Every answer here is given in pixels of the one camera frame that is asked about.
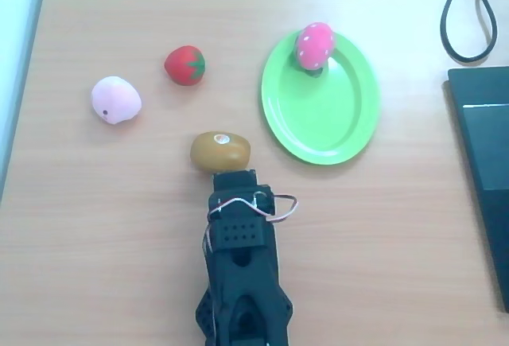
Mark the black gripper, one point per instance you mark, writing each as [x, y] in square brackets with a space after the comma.
[234, 181]

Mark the pink plush peach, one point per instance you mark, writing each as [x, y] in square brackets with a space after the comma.
[115, 99]

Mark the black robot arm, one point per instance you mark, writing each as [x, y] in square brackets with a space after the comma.
[242, 282]

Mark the green oval plate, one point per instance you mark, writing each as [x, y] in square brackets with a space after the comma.
[322, 115]

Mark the brown kiwi with sticker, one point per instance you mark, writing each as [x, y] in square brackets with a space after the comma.
[218, 155]

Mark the red plush tomato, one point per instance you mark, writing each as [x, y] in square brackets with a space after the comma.
[183, 65]

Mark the pink white-dotted plush strawberry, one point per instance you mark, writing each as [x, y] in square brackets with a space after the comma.
[316, 45]

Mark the black laptop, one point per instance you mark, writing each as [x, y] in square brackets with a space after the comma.
[489, 155]

